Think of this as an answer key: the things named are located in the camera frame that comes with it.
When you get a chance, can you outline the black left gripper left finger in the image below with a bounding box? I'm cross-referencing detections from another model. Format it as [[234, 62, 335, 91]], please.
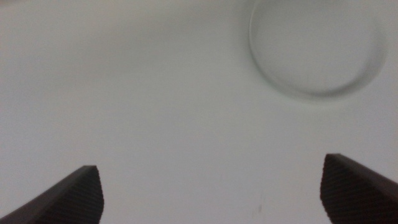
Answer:
[[0, 165, 105, 224]]

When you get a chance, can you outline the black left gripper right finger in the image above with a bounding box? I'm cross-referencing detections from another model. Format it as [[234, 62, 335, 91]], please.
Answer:
[[319, 153, 398, 224]]

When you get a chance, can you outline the white shallow bowl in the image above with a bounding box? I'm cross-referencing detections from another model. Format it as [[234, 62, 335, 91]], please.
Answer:
[[248, 0, 387, 101]]

